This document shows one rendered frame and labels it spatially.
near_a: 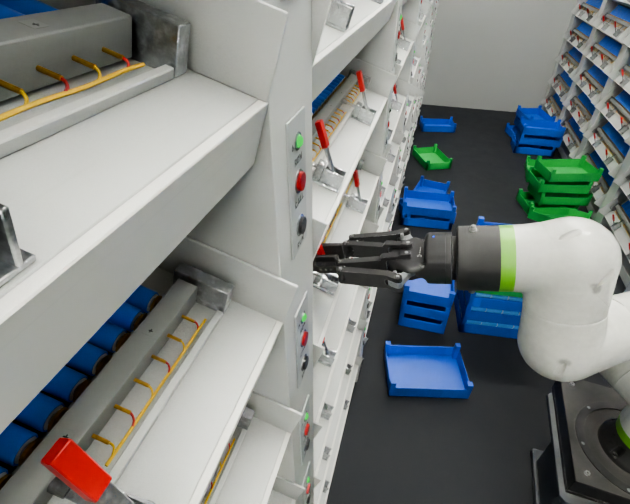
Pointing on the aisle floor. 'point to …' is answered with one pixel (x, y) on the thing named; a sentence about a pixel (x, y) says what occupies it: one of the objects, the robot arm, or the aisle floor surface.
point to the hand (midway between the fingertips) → (319, 257)
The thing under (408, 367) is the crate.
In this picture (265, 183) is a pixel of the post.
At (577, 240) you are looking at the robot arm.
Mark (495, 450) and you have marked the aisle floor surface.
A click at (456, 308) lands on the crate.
